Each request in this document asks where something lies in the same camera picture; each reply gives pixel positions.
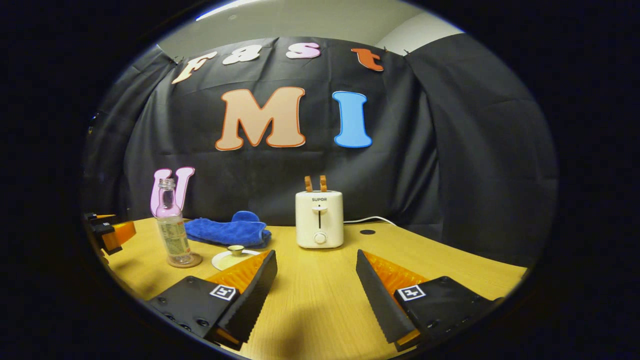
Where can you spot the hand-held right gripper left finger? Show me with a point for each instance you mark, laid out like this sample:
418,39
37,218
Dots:
255,295

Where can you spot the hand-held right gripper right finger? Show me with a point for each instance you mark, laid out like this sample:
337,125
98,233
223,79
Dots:
377,300

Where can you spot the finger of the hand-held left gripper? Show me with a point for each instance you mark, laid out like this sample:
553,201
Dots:
95,218
122,234

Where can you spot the clear plastic water bottle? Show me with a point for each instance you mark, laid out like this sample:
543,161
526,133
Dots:
172,235

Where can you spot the round cork coaster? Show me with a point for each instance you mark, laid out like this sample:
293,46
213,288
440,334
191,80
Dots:
196,261

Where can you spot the blue towel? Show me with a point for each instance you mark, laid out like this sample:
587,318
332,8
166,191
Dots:
225,232

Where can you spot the cream toaster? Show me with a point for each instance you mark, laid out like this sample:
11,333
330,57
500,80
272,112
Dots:
319,220

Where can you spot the black backdrop cloth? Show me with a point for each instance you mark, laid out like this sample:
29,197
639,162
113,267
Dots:
450,165

